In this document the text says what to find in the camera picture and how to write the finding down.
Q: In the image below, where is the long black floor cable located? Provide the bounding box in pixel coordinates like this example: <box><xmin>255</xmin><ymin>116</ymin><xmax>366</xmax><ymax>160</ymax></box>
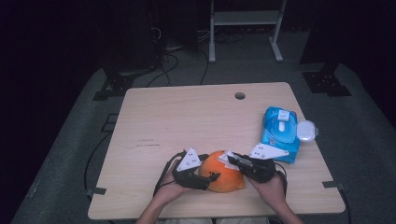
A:
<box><xmin>83</xmin><ymin>132</ymin><xmax>113</xmax><ymax>192</ymax></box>

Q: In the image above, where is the white metal stand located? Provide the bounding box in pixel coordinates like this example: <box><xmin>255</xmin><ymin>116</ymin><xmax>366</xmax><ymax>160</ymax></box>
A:
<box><xmin>208</xmin><ymin>0</ymin><xmax>288</xmax><ymax>63</ymax></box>

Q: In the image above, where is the tangled floor cable bundle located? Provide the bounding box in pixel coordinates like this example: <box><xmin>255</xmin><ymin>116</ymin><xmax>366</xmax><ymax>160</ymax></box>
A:
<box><xmin>196</xmin><ymin>29</ymin><xmax>248</xmax><ymax>45</ymax></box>

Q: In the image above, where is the orange plush toy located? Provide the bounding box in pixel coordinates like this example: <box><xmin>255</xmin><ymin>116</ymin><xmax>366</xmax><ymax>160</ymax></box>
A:
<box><xmin>198</xmin><ymin>150</ymin><xmax>246</xmax><ymax>193</ymax></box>

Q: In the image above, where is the black stand base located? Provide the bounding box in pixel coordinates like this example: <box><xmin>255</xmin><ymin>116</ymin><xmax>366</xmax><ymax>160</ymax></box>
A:
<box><xmin>92</xmin><ymin>59</ymin><xmax>157</xmax><ymax>102</ymax></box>
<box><xmin>300</xmin><ymin>60</ymin><xmax>353</xmax><ymax>97</ymax></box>

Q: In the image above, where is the thin black floor cable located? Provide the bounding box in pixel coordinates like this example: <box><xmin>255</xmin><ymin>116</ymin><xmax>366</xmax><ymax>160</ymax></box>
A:
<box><xmin>199</xmin><ymin>49</ymin><xmax>210</xmax><ymax>86</ymax></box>

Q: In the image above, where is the grey tape piece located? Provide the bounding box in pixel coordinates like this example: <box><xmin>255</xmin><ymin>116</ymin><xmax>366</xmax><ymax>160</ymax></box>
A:
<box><xmin>86</xmin><ymin>186</ymin><xmax>107</xmax><ymax>198</ymax></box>
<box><xmin>321</xmin><ymin>180</ymin><xmax>346</xmax><ymax>191</ymax></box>

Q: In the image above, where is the blue wet wipes pack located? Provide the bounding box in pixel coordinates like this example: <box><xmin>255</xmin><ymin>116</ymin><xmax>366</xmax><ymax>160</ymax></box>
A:
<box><xmin>261</xmin><ymin>105</ymin><xmax>319</xmax><ymax>164</ymax></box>

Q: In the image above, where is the person's left hand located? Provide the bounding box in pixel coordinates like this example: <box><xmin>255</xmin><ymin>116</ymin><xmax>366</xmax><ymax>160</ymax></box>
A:
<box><xmin>154</xmin><ymin>167</ymin><xmax>191</xmax><ymax>205</ymax></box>

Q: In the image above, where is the thick black floor cable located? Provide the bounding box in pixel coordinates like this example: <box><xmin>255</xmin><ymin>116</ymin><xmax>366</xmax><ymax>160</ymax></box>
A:
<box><xmin>339</xmin><ymin>189</ymin><xmax>352</xmax><ymax>224</ymax></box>

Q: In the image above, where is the left hand-held gripper cable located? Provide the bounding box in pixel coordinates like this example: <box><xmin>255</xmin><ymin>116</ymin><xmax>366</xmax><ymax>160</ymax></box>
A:
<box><xmin>152</xmin><ymin>150</ymin><xmax>188</xmax><ymax>198</ymax></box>

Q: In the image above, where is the white wet wipe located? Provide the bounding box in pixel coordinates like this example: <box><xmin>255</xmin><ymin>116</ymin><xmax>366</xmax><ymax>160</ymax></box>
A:
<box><xmin>218</xmin><ymin>150</ymin><xmax>241</xmax><ymax>172</ymax></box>

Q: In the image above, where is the person's right hand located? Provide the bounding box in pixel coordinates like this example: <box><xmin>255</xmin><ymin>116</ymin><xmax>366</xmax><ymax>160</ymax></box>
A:
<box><xmin>247</xmin><ymin>172</ymin><xmax>288</xmax><ymax>207</ymax></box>

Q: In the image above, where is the right hand-held gripper cable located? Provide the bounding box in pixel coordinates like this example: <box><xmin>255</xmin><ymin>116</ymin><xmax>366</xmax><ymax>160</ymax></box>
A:
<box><xmin>275</xmin><ymin>162</ymin><xmax>289</xmax><ymax>200</ymax></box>

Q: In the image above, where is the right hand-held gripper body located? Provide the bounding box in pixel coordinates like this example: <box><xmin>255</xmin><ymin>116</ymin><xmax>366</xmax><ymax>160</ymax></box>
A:
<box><xmin>240</xmin><ymin>142</ymin><xmax>290</xmax><ymax>184</ymax></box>

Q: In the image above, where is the black floor cable loop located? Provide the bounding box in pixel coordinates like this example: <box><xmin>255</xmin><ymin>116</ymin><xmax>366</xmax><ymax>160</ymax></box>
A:
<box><xmin>146</xmin><ymin>52</ymin><xmax>180</xmax><ymax>89</ymax></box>

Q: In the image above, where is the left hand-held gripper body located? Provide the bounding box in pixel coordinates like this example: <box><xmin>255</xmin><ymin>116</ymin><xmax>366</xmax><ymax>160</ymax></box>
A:
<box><xmin>172</xmin><ymin>147</ymin><xmax>213</xmax><ymax>191</ymax></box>

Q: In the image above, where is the hand-held gripper cable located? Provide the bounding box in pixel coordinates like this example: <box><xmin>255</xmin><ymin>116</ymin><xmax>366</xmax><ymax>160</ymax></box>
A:
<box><xmin>275</xmin><ymin>162</ymin><xmax>289</xmax><ymax>200</ymax></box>
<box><xmin>152</xmin><ymin>150</ymin><xmax>188</xmax><ymax>198</ymax></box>

